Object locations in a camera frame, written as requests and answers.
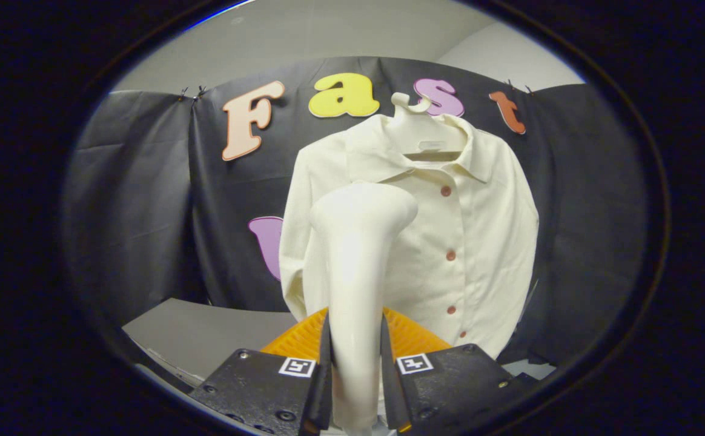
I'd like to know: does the white clothes hanger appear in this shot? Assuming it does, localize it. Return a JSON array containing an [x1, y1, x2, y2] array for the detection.
[[386, 92, 468, 163]]

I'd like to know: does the black backdrop cloth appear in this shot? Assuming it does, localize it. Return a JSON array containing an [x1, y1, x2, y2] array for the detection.
[[62, 56, 650, 367]]

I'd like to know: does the grey cabinet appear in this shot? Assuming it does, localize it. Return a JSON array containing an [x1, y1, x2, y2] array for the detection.
[[122, 298, 299, 388]]

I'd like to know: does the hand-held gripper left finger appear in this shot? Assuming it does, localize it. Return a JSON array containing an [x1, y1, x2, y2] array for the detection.
[[189, 308, 334, 436]]

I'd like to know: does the cream button shirt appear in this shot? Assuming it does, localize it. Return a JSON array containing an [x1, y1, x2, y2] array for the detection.
[[279, 114, 540, 361]]

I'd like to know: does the cream garment steamer head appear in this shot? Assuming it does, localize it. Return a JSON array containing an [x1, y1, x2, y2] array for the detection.
[[309, 182, 419, 434]]

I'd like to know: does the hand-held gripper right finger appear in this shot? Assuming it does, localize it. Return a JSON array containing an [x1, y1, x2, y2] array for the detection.
[[380, 307, 538, 435]]

